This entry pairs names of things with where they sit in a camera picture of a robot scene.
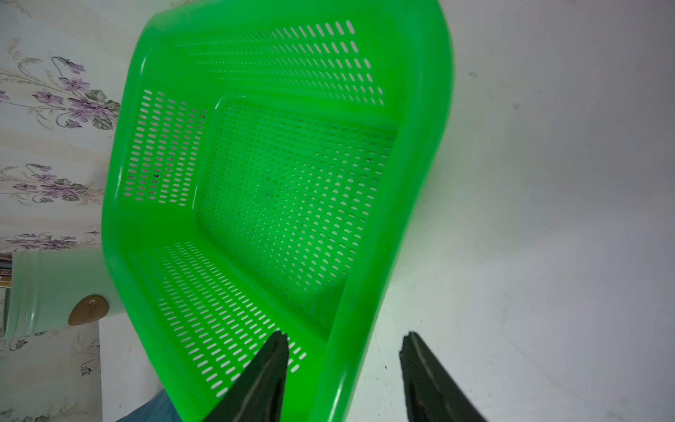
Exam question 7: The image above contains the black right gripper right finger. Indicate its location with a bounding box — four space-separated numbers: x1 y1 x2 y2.
399 332 487 422

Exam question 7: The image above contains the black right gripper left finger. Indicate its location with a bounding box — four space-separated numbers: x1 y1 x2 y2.
205 331 289 422

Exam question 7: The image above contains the light blue baseball cap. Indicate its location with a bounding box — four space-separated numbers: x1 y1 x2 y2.
118 390 182 422

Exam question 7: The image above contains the mint green pencil cup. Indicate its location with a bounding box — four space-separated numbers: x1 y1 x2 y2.
3 248 125 339

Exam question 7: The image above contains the green plastic basket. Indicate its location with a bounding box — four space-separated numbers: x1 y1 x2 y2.
102 1 454 421

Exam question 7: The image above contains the bundle of coloured pencils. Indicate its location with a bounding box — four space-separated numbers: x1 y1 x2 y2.
0 253 12 288

